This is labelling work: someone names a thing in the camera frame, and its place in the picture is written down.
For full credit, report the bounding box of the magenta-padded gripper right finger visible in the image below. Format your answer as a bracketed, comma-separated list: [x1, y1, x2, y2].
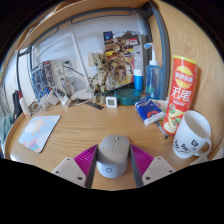
[129, 144, 177, 188]

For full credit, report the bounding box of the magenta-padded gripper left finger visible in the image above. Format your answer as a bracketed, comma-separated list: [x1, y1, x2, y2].
[51, 144, 99, 189]

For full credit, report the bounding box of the grey computer mouse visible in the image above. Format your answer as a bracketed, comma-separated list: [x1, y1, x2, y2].
[96, 134, 131, 179]

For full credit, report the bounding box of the pastel cloud print mouse pad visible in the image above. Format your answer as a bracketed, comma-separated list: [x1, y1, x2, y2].
[18, 115, 62, 154]

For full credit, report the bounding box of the dark pen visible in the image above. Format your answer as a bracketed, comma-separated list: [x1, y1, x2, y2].
[154, 120, 169, 140]

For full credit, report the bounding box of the blue tissue packet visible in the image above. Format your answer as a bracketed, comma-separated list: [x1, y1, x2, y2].
[134, 97, 167, 126]

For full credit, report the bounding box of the white mug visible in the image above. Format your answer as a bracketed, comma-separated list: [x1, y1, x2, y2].
[172, 110, 213, 160]

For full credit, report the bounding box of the small clear cup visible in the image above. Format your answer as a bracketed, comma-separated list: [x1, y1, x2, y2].
[189, 155, 210, 166]

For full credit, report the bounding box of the black ruler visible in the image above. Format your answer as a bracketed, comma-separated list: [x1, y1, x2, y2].
[84, 100, 105, 111]

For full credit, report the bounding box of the white power strip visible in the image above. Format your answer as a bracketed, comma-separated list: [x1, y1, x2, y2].
[59, 94, 73, 108]

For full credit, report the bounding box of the small white desk clock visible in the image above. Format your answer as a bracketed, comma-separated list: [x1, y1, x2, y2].
[105, 95, 118, 109]

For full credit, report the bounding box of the teal round tin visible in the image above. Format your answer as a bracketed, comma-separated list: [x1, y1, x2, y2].
[113, 87, 142, 107]

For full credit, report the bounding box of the white charger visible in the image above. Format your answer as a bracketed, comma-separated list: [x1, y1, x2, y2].
[39, 94, 48, 109]
[46, 90, 60, 107]

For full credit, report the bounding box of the red chip can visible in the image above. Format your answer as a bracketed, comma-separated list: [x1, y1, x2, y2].
[162, 54, 199, 136]

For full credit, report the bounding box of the blue and white tube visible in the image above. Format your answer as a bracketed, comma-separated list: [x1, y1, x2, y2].
[133, 68, 144, 93]

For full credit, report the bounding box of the white bottle with red cap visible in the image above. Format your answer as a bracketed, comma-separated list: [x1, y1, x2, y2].
[18, 90, 32, 118]

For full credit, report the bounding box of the blue spray bottle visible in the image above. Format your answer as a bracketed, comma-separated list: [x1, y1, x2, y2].
[143, 42, 164, 100]

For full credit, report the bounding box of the brown tree figure toy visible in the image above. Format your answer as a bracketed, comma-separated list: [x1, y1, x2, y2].
[89, 52, 111, 104]

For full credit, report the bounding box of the blue robot model kit box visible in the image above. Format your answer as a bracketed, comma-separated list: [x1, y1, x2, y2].
[29, 60, 56, 101]

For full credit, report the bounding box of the white desk lamp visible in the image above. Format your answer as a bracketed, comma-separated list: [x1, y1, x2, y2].
[34, 31, 94, 101]

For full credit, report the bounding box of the colourful comic poster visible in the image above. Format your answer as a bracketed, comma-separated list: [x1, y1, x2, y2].
[102, 30, 144, 89]

